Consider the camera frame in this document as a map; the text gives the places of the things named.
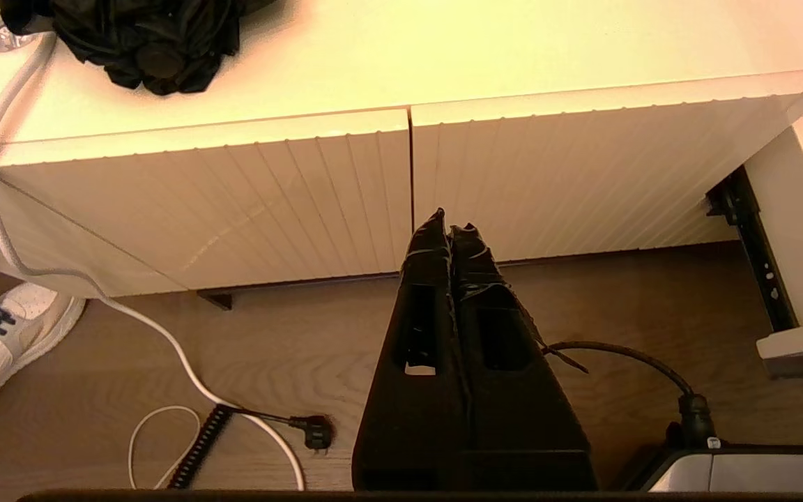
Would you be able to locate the white beadboard cabinet door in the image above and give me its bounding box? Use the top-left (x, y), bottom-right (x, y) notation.
top-left (0, 108), bottom-right (413, 292)
top-left (412, 70), bottom-right (803, 264)

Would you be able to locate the white sneaker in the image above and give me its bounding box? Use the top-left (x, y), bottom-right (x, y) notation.
top-left (0, 281), bottom-right (87, 441)

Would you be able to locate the thin white cable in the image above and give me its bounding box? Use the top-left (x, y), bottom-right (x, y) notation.
top-left (128, 405), bottom-right (201, 490)

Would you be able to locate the black power cable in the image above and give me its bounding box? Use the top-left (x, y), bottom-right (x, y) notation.
top-left (543, 340), bottom-right (719, 450)

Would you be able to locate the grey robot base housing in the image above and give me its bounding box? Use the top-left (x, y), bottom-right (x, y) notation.
top-left (625, 441), bottom-right (803, 494)

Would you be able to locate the black drawer slide rail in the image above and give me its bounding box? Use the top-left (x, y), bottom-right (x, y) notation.
top-left (707, 165), bottom-right (800, 334)

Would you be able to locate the white TV cabinet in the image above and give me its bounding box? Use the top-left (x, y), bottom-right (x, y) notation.
top-left (0, 0), bottom-right (803, 297)

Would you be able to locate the black crumpled cloth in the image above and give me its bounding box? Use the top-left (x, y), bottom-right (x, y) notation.
top-left (0, 0), bottom-right (278, 97)

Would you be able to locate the black coiled cord with plug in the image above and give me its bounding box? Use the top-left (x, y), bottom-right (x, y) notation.
top-left (167, 402), bottom-right (336, 490)

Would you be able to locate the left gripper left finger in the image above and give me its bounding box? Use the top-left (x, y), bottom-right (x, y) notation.
top-left (353, 208), bottom-right (472, 491)

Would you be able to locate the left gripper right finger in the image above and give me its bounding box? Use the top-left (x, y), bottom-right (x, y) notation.
top-left (452, 223), bottom-right (597, 491)

